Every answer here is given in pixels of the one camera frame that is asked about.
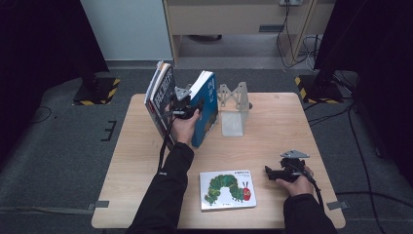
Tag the white panel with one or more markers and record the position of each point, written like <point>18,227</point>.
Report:
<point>130,29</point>

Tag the white caterpillar picture book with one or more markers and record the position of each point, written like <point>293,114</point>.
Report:
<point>227,190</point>

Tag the light wooden desk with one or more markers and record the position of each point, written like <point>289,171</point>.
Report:
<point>227,16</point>

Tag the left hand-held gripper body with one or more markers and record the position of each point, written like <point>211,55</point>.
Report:
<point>181,109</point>

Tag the black stand with striped base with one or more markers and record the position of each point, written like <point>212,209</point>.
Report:
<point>319,91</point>
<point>97,94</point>

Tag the black curtain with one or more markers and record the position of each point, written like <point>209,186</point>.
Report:
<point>376,48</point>
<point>39,48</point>

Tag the white power strip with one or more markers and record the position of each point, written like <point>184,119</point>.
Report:
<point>291,2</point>

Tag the expandable grey metal book rack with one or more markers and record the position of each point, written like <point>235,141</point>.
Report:
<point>232,123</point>

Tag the person's left hand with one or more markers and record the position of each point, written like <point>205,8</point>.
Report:
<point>184,130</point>

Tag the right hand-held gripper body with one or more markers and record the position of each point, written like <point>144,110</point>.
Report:
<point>293,169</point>

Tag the grey tape strip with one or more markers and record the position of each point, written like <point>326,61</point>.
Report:
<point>99,205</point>
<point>337,205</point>

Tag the black tape floor mark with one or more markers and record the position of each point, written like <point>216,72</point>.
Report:
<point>109,130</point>

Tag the person's right hand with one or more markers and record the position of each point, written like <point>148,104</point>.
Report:
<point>300,187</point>

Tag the dark cover magazine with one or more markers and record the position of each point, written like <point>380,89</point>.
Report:
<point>164,94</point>

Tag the blue book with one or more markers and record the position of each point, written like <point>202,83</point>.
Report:
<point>207,120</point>

